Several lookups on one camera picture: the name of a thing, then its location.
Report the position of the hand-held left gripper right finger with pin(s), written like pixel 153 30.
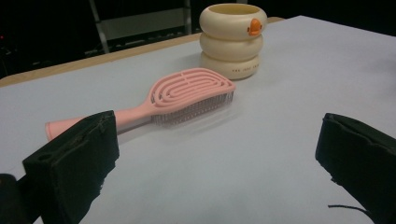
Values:
pixel 361 158

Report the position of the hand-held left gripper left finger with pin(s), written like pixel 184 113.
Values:
pixel 71 168

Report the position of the pink slotted plate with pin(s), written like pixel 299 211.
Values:
pixel 186 90

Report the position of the cream duck cup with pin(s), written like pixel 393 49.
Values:
pixel 230 53

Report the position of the grey metal stand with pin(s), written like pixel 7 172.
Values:
pixel 140 23

